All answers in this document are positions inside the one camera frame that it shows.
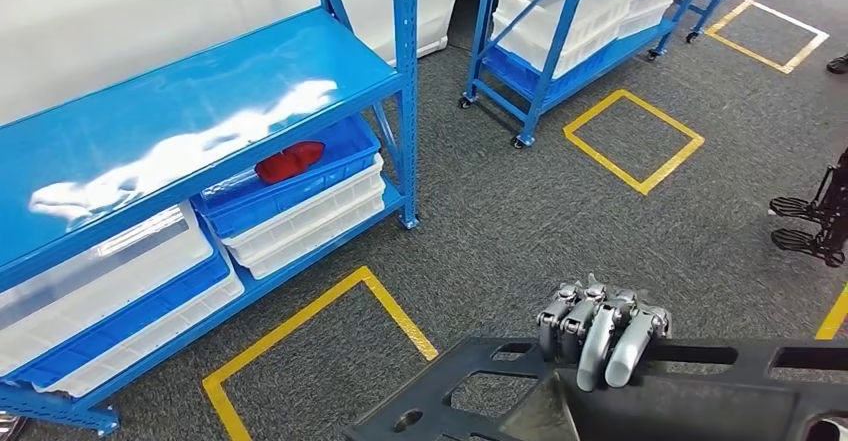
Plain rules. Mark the black plastic frame part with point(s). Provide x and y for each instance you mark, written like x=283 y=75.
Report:
x=696 y=405

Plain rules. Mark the red part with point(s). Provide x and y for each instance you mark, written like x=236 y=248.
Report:
x=288 y=162

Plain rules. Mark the blue metal shelf rack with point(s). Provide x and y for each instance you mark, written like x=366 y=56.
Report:
x=543 y=54
x=99 y=133

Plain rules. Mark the blue plastic crate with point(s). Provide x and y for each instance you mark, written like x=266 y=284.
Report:
x=291 y=196
x=132 y=322

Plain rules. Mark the translucent plastic crate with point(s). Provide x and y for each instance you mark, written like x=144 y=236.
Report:
x=99 y=279

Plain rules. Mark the black ribbed robot foot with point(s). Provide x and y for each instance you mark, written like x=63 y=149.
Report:
x=795 y=209
x=805 y=247

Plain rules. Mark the white car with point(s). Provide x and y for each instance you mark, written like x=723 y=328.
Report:
x=99 y=20

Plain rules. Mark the black robot leg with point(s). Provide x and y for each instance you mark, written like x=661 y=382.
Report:
x=838 y=206

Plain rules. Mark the black shoe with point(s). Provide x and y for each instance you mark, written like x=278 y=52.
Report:
x=839 y=64

